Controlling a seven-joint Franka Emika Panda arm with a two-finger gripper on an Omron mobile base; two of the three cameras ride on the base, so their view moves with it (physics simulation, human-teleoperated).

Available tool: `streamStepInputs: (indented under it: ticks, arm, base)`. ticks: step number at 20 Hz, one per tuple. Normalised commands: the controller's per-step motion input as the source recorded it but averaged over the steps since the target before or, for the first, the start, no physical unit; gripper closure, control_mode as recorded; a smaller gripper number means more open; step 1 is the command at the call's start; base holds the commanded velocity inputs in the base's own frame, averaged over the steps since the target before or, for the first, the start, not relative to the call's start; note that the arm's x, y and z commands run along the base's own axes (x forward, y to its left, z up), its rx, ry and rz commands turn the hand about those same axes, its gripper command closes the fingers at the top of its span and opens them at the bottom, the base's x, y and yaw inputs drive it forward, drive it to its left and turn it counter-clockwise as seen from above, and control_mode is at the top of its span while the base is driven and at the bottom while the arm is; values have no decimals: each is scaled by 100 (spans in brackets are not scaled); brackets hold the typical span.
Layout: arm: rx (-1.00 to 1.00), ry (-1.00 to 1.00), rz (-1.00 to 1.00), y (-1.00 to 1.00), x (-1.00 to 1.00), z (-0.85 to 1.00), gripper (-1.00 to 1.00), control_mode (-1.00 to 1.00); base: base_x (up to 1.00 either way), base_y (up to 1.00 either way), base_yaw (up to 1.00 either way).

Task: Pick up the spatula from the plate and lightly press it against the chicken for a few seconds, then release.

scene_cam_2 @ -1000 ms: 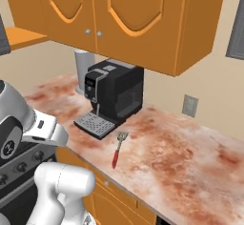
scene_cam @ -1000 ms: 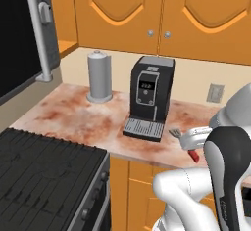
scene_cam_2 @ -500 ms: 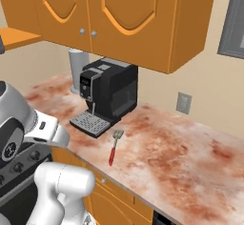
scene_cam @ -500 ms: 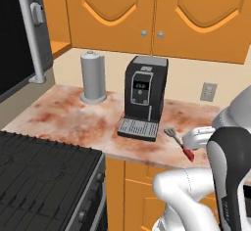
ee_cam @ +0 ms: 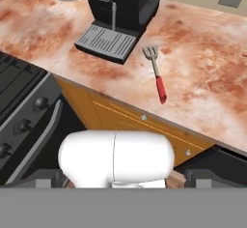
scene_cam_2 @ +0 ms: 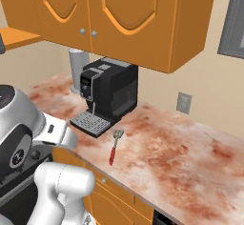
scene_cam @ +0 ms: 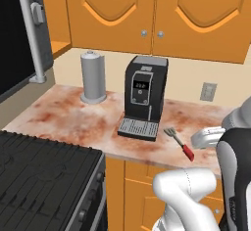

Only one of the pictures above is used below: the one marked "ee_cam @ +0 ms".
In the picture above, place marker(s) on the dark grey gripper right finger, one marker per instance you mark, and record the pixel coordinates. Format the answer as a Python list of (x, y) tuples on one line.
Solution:
[(203, 175)]

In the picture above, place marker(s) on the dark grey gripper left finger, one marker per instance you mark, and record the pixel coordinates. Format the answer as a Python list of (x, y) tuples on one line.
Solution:
[(43, 176)]

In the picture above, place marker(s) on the black appliance front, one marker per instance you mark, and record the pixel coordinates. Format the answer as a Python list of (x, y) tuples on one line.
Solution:
[(218, 164)]

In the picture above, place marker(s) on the small silver drawer knob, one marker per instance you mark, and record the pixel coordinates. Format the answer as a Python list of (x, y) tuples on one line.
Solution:
[(143, 117), (188, 153)]

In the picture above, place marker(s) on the black stove knob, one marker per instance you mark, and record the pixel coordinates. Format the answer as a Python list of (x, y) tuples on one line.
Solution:
[(4, 150), (41, 103), (23, 126)]

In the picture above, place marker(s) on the black oven door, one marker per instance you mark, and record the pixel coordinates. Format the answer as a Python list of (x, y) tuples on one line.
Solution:
[(64, 125)]

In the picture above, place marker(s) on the white rounded cylinder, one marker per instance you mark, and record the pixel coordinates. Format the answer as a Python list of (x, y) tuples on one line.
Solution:
[(115, 157)]

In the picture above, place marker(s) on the orange wooden drawer front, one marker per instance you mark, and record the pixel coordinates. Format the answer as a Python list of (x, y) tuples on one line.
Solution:
[(141, 125)]

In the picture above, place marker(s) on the black stove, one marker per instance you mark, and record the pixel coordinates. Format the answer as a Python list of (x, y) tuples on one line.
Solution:
[(19, 90)]

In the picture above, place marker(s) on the black coffee machine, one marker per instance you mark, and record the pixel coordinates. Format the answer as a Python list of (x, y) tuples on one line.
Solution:
[(122, 9)]

